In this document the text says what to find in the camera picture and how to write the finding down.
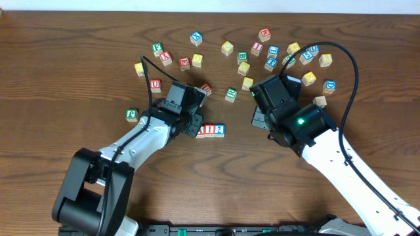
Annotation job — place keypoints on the yellow block far left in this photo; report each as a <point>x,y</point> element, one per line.
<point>139,69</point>

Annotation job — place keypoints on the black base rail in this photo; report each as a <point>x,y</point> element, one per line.
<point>167,230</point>

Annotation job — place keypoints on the yellow block right lower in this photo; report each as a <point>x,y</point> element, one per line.
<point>308,79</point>

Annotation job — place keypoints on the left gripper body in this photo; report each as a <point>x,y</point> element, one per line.
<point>195,125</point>

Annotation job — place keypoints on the red X block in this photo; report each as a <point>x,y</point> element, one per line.
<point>165,58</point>

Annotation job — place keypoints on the red A block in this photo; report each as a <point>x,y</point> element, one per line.
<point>201,132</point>

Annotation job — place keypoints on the yellow block with animal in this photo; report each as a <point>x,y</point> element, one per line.
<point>293,48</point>

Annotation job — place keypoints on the green B block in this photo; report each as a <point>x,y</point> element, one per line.
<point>242,56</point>

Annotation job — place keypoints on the green Z block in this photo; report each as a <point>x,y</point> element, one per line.
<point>289,61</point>

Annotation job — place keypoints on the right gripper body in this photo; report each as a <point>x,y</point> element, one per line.
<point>259,118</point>

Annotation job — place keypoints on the green 7 block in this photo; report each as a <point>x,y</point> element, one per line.
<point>320,101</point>

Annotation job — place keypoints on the blue 5 block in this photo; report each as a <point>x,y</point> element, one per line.
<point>306,57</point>

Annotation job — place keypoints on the blue d block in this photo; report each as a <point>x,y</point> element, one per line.
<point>329,86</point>
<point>314,50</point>

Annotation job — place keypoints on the blue D block lower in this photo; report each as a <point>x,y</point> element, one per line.
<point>329,86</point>

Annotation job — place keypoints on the yellow block top middle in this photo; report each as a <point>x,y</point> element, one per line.
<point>227,48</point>

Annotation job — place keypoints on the blue D block upper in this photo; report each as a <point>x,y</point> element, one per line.
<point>314,50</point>

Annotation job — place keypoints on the yellow block beside Q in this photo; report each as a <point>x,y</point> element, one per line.
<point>197,60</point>

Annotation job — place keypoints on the red u block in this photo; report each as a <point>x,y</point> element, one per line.
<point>155,85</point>
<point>207,88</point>

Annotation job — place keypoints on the red i block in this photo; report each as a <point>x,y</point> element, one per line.
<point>209,131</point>
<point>256,48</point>

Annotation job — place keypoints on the red U block centre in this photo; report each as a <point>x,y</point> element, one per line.
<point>207,88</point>

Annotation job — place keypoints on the red Q block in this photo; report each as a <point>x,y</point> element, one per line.
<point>184,63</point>

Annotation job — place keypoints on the green J block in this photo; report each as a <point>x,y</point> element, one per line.
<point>131,115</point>

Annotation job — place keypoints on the blue 2 block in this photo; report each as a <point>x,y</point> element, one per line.
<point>220,131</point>

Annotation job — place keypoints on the yellow block centre upper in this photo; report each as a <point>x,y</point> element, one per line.
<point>243,68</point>

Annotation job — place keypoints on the blue X block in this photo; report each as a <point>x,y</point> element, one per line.
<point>196,38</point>

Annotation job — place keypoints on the green F block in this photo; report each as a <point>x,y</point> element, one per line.
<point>157,49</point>

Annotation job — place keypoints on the yellow block centre lower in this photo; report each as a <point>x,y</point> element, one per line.
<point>247,83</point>

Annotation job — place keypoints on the red U block left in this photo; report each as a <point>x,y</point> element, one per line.
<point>155,85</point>

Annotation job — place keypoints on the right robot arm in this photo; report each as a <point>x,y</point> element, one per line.
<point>313,135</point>

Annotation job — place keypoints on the red H block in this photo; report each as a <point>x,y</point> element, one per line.
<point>264,34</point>

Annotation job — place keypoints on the blue T block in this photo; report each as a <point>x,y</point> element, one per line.
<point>270,64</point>

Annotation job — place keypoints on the green R block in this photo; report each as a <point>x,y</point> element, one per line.
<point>231,95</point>

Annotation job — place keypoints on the blue L block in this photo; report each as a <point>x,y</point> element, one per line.
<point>273,51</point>

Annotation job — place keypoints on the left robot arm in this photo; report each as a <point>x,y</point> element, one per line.
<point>94,195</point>

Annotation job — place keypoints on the yellow B block far right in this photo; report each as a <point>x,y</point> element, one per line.
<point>325,60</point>

